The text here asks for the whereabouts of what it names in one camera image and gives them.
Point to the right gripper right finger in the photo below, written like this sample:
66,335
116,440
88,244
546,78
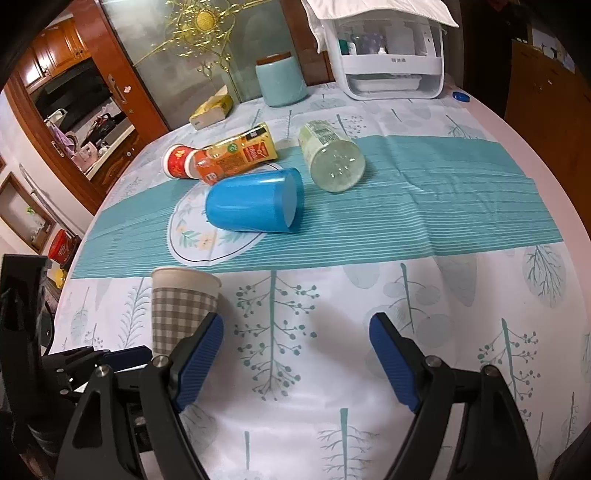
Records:
493,442

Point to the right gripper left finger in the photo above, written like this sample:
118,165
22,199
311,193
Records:
120,415

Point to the grey checkered paper cup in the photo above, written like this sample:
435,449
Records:
180,300

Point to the blue plastic cup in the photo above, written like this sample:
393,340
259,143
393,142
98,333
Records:
264,202

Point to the red tin container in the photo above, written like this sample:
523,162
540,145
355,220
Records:
63,247

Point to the orange snack canister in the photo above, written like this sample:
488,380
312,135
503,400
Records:
234,155

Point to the patterned teal tablecloth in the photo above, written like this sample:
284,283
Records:
458,232

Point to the wooden kitchen cabinet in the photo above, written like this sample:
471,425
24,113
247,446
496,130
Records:
76,95

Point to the clear green glass jar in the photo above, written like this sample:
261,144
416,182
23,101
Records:
334,161

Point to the yellow tissue box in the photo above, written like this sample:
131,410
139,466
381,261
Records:
215,109

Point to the small blue cap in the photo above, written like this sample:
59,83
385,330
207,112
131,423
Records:
461,96

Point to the teal ceramic canister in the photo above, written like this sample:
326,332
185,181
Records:
280,80

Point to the gold door ornament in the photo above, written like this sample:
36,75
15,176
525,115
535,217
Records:
199,29

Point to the white countertop appliance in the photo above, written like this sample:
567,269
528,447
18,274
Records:
384,54

